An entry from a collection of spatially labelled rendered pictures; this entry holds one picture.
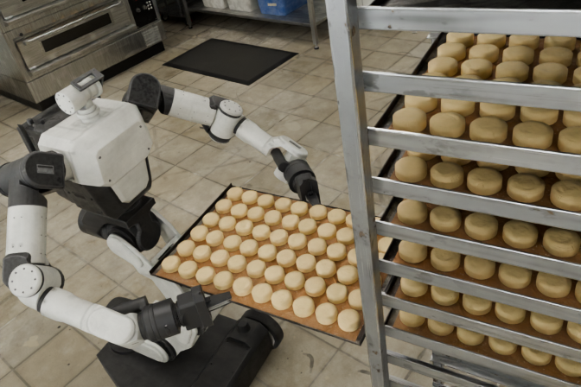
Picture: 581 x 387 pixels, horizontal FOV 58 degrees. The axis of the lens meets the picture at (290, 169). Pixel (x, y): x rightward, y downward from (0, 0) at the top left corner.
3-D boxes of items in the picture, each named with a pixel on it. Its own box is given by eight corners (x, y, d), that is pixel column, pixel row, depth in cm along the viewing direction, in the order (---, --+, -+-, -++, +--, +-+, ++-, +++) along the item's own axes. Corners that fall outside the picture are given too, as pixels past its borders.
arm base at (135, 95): (141, 134, 172) (110, 114, 169) (161, 104, 177) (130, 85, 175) (151, 118, 159) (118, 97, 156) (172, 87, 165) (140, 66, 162)
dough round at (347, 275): (334, 275, 130) (333, 269, 128) (352, 267, 131) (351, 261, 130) (344, 288, 126) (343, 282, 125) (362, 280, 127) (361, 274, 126)
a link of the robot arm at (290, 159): (300, 194, 170) (290, 176, 180) (317, 168, 167) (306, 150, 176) (271, 184, 165) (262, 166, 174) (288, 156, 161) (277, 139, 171)
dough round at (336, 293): (332, 307, 122) (331, 301, 120) (323, 293, 126) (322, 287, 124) (352, 299, 123) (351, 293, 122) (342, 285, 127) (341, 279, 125)
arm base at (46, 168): (3, 209, 138) (-14, 168, 137) (46, 194, 149) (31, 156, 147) (34, 199, 130) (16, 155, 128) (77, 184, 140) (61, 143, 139)
